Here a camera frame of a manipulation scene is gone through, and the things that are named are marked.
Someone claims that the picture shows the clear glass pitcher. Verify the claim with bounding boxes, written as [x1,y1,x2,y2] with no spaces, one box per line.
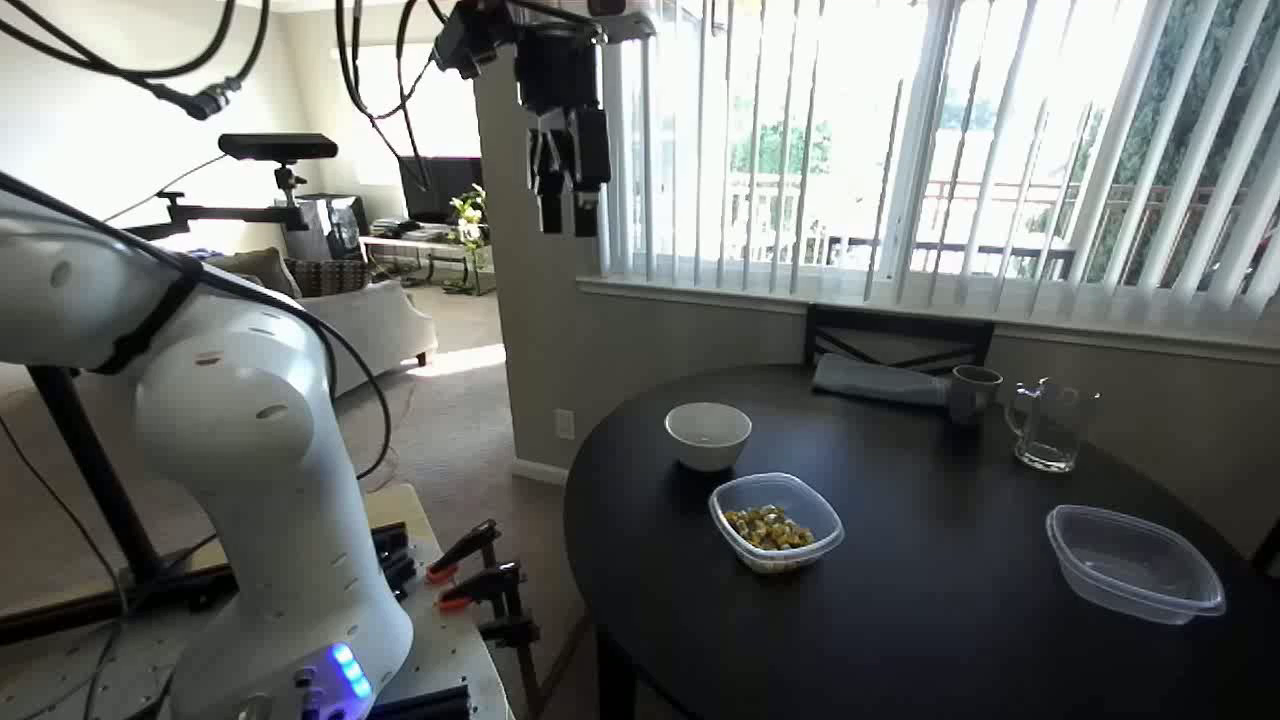
[1006,378,1099,478]

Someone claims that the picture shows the black camera on tripod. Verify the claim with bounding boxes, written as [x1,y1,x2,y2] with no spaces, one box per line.
[169,133,339,234]

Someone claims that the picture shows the white bowl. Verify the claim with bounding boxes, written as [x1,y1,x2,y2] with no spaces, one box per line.
[666,399,752,472]

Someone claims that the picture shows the white vertical window blinds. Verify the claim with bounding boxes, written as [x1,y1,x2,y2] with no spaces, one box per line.
[601,0,1280,324]

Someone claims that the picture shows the dark grey mug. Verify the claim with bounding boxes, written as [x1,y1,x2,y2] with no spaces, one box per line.
[947,365,1006,430]

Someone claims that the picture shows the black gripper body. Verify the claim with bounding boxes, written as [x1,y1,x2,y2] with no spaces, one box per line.
[516,29,607,187]

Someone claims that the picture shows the black television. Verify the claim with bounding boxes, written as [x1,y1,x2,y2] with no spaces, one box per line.
[399,156,483,224]

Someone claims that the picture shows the red black clamp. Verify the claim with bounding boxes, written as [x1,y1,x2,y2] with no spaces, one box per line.
[435,562,521,613]
[425,522,499,584]

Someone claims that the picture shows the red black clamp upper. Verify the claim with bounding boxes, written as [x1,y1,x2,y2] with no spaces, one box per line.
[425,522,499,584]

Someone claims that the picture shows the black chair back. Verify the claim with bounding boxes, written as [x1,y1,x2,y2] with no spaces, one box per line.
[803,306,998,378]

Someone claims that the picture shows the empty clear plastic container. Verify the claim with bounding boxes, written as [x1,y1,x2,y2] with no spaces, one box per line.
[1044,503,1229,630]

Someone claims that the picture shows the folded grey cloth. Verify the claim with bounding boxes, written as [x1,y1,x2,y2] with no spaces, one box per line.
[813,355,947,407]

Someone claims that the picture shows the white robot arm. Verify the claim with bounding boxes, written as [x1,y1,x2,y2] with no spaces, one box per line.
[0,180,473,720]

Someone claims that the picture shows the round black table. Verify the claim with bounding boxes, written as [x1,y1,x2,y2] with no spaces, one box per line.
[565,367,1280,720]

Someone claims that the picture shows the clear lunch box with candy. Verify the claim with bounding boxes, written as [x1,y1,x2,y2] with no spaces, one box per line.
[707,472,843,576]

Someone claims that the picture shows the black stand pole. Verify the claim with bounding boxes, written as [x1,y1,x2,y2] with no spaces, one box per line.
[30,365,163,584]

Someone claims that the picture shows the red black clamp lower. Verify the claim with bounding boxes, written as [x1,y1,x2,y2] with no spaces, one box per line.
[435,562,521,613]

